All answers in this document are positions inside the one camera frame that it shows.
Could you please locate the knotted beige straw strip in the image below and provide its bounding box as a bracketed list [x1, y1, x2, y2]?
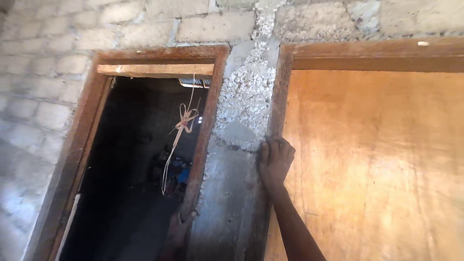
[161, 65, 201, 196]

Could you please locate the person's right forearm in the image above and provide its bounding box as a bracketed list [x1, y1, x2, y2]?
[270, 185, 327, 261]

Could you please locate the brown frame around plywood panel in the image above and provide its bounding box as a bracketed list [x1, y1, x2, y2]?
[245, 36, 464, 261]

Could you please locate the light wooden crossbar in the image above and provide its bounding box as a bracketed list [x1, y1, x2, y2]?
[97, 63, 215, 80]

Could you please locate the person's left hand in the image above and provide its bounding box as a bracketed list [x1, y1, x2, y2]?
[167, 210, 198, 250]

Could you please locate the orange-brown plywood door panel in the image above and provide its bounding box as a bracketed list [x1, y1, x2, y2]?
[264, 70, 464, 261]

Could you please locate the corrugated metal sheet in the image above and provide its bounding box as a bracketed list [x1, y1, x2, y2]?
[178, 78, 211, 89]

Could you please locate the reddish-brown wooden door frame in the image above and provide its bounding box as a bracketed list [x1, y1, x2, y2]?
[23, 45, 231, 261]

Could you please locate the pile of household clutter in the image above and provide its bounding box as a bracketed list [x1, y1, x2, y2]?
[154, 152, 193, 198]

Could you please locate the person's right hand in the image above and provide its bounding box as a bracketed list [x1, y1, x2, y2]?
[260, 136, 296, 193]

